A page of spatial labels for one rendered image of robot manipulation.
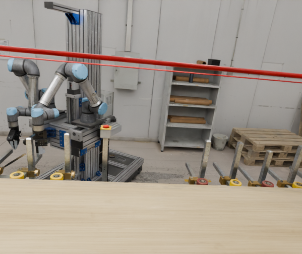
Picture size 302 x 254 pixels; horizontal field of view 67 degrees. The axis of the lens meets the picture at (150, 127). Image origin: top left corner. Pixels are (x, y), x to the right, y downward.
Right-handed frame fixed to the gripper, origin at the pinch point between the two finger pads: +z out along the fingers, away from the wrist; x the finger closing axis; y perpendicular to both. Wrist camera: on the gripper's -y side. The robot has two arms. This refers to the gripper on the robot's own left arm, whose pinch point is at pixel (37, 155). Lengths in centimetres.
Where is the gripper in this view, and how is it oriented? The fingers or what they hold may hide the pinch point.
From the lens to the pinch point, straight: 190.1
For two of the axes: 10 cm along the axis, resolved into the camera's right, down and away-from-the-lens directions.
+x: -4.3, -3.4, 8.4
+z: -0.9, 9.4, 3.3
